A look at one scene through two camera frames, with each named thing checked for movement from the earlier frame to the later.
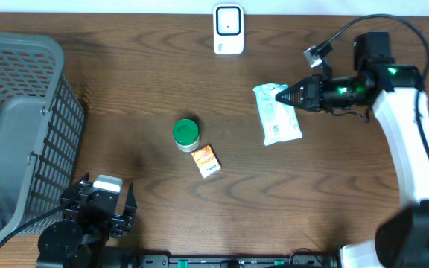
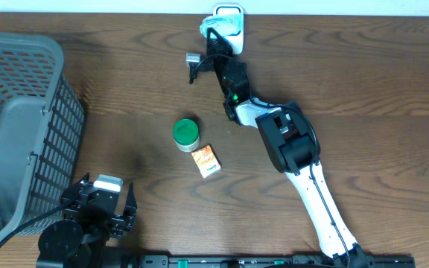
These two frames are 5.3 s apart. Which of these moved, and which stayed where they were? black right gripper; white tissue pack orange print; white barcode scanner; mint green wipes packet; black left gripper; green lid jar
Moved: black right gripper; mint green wipes packet
Stayed: white tissue pack orange print; black left gripper; green lid jar; white barcode scanner
